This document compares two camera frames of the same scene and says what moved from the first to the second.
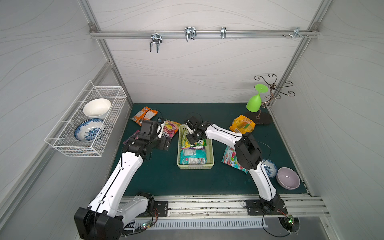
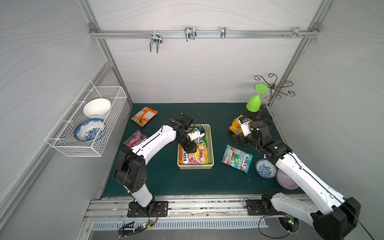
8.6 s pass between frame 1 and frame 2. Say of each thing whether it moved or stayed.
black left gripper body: moved
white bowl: stayed
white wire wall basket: stayed
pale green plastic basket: stayed
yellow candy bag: stayed
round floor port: stayed
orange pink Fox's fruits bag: moved
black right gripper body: moved
